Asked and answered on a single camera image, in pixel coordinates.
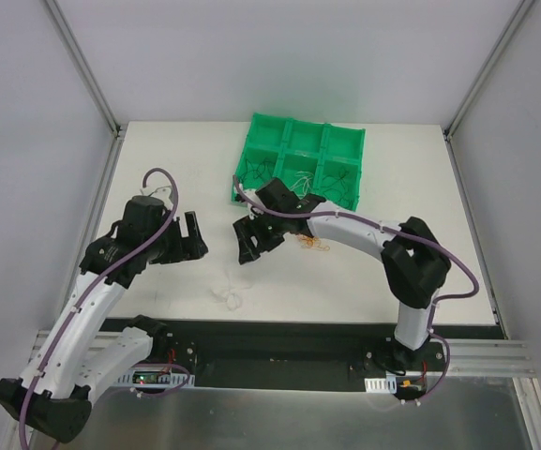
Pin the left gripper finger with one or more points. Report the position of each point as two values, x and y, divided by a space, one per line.
194 233
192 251

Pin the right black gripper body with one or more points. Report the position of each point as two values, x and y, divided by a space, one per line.
257 234

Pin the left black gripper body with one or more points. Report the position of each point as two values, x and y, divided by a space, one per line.
182 241

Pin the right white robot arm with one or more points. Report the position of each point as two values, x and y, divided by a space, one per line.
415 269

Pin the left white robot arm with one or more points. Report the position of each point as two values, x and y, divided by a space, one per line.
56 392

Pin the green compartment tray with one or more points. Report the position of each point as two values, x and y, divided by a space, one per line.
318 158

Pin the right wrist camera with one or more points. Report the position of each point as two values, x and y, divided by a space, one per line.
249 199

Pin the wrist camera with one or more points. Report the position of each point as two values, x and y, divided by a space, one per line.
163 193
249 199

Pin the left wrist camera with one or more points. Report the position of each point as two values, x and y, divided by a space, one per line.
163 193

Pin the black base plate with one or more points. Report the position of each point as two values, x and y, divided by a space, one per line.
324 357

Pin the left white cable duct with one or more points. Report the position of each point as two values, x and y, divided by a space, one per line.
155 378

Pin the white cable duct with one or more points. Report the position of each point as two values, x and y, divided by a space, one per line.
381 385
155 378

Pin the right white cable duct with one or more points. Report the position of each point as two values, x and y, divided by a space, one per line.
381 385

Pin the left aluminium post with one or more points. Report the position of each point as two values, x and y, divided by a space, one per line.
81 64

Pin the aluminium post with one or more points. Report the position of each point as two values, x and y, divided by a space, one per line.
81 64
511 28

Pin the aluminium frame rail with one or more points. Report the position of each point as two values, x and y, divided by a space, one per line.
491 358

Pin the right aluminium post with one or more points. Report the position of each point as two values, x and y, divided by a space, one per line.
511 28

